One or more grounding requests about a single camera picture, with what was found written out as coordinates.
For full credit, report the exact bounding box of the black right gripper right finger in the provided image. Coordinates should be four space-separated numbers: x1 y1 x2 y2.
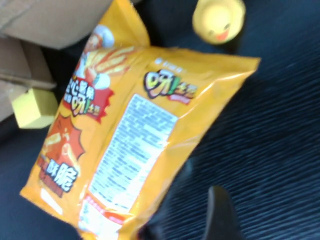
201 186 245 240

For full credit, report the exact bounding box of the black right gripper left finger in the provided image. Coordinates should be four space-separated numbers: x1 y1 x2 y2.
139 157 204 240

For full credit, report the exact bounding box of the large yellow chips bag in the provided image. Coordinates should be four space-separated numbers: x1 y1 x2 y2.
19 0 262 240

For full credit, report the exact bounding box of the yellow foam cube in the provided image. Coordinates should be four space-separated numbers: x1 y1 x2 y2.
11 87 59 130

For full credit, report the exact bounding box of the yellow rubber duck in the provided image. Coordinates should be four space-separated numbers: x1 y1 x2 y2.
191 0 247 46

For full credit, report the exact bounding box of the plain brown cardboard box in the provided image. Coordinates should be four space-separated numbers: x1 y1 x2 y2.
0 37 57 123

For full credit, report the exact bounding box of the labelled brown cardboard box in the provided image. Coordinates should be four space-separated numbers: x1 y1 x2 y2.
0 0 118 51

